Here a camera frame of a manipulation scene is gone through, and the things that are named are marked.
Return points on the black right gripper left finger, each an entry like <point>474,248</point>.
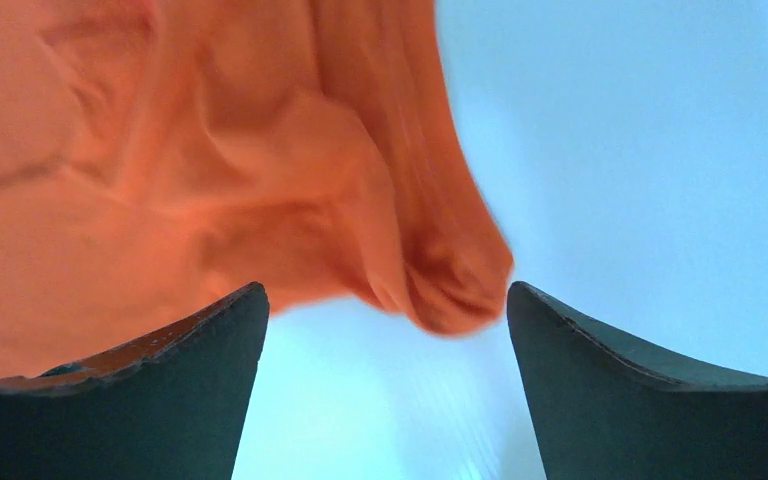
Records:
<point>170,404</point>

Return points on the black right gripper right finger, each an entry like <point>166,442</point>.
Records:
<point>606,404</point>

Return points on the orange t shirt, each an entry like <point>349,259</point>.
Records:
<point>158,155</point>

